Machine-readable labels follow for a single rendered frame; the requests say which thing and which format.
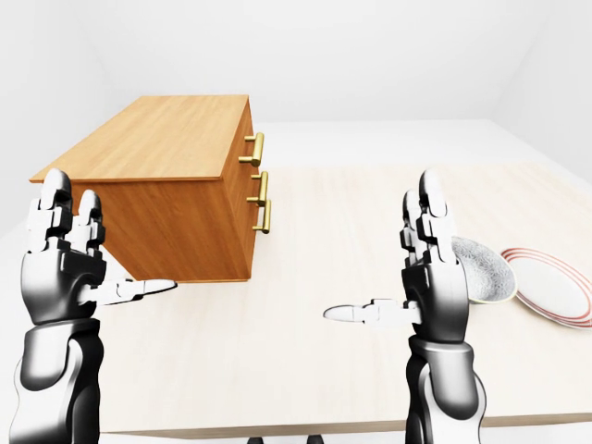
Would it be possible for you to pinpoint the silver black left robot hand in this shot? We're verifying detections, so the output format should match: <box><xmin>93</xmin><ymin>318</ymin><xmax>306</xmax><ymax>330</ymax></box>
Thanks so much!
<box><xmin>19</xmin><ymin>168</ymin><xmax>179</xmax><ymax>326</ymax></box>

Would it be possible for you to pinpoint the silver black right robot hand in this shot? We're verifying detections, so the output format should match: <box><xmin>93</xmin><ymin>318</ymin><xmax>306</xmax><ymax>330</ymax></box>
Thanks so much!
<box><xmin>322</xmin><ymin>168</ymin><xmax>474</xmax><ymax>346</ymax></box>

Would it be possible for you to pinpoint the patterned grey bowl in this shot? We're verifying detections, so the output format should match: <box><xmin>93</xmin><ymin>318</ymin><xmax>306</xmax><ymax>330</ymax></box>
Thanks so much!
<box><xmin>450</xmin><ymin>235</ymin><xmax>517</xmax><ymax>307</ymax></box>

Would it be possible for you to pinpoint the wooden cabinet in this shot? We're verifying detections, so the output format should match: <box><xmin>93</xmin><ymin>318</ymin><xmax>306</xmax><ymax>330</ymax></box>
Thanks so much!
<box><xmin>29</xmin><ymin>94</ymin><xmax>255</xmax><ymax>284</ymax></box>

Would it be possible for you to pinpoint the wooden cabinet drawer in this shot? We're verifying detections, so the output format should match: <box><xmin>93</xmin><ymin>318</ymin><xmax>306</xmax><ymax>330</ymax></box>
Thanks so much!
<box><xmin>238</xmin><ymin>210</ymin><xmax>254</xmax><ymax>278</ymax></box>
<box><xmin>228</xmin><ymin>102</ymin><xmax>254</xmax><ymax>178</ymax></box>
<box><xmin>232</xmin><ymin>171</ymin><xmax>254</xmax><ymax>215</ymax></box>

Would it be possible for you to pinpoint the white plate with red rings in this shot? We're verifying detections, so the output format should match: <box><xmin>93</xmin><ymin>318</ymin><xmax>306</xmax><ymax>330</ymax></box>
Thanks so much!
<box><xmin>500</xmin><ymin>247</ymin><xmax>592</xmax><ymax>332</ymax></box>

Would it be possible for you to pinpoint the brass drawer handle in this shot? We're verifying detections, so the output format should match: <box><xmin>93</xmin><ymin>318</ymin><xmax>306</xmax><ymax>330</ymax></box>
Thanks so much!
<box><xmin>251</xmin><ymin>199</ymin><xmax>274</xmax><ymax>235</ymax></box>
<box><xmin>246</xmin><ymin>170</ymin><xmax>270</xmax><ymax>205</ymax></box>
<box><xmin>238</xmin><ymin>132</ymin><xmax>265</xmax><ymax>168</ymax></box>

